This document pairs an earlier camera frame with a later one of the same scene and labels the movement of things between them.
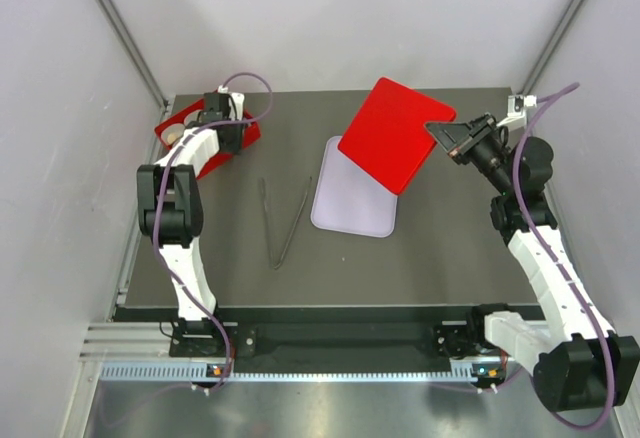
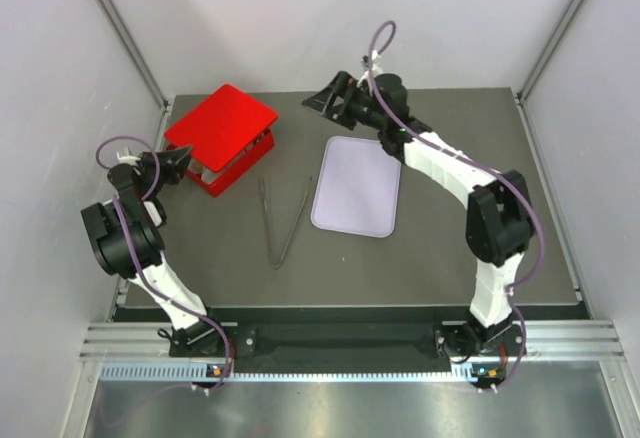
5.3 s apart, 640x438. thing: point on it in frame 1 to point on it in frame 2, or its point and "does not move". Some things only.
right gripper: (453, 136) to (323, 102)
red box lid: (388, 138) to (222, 126)
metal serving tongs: (295, 229) does not move
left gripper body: (236, 134) to (155, 174)
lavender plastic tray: (349, 198) does not move
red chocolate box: (170, 127) to (216, 183)
